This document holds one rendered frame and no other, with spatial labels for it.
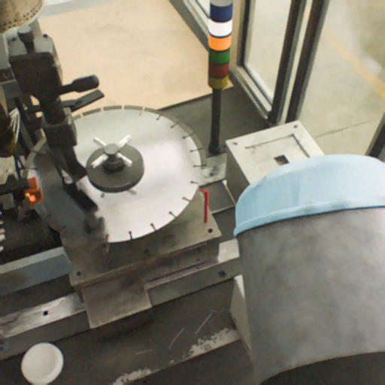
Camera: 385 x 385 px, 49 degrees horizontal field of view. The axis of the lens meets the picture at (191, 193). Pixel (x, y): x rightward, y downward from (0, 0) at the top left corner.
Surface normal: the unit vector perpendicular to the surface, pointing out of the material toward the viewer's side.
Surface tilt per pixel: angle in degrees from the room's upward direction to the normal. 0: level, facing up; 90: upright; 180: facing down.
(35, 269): 90
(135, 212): 0
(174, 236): 0
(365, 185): 7
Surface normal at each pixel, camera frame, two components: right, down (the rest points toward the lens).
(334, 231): -0.29, -0.56
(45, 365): -0.02, -0.60
